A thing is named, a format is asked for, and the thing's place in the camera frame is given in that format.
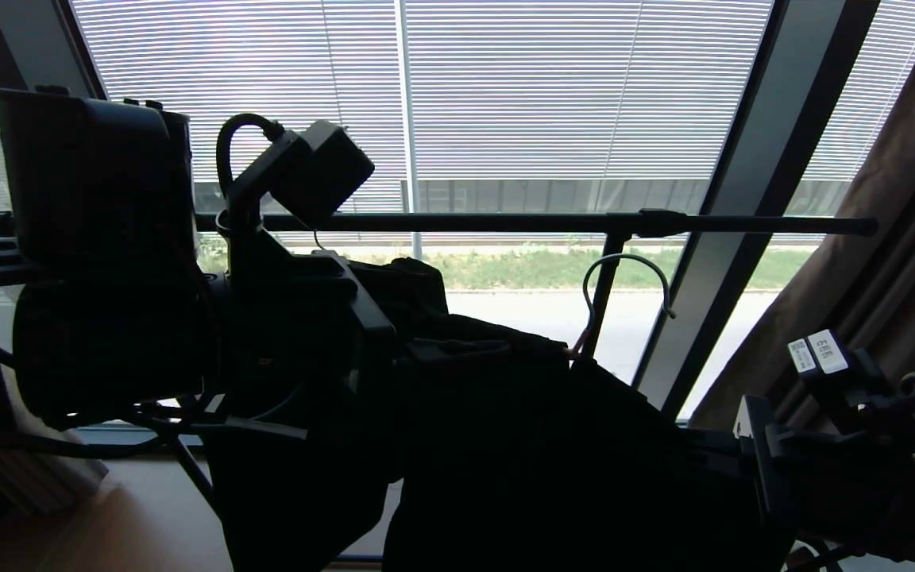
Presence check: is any black garment with green print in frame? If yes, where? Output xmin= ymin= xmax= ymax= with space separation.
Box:
xmin=203 ymin=256 xmax=452 ymax=572

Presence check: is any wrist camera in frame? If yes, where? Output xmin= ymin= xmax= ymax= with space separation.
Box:
xmin=786 ymin=328 xmax=891 ymax=418
xmin=219 ymin=119 xmax=376 ymax=233

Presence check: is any window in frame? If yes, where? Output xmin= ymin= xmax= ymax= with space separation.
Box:
xmin=0 ymin=0 xmax=915 ymax=446

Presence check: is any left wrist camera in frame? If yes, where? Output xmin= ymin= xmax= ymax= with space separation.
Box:
xmin=219 ymin=119 xmax=376 ymax=233

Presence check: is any brown curtain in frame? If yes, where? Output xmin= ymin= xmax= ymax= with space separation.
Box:
xmin=0 ymin=381 xmax=110 ymax=515
xmin=688 ymin=0 xmax=915 ymax=434

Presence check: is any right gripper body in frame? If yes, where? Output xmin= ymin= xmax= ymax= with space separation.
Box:
xmin=732 ymin=393 xmax=915 ymax=545

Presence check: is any black clothes rack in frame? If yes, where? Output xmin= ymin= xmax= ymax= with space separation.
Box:
xmin=0 ymin=209 xmax=879 ymax=517

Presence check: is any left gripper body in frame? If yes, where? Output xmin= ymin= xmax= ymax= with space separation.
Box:
xmin=211 ymin=229 xmax=396 ymax=398

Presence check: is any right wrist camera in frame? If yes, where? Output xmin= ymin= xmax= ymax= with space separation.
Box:
xmin=786 ymin=328 xmax=891 ymax=418

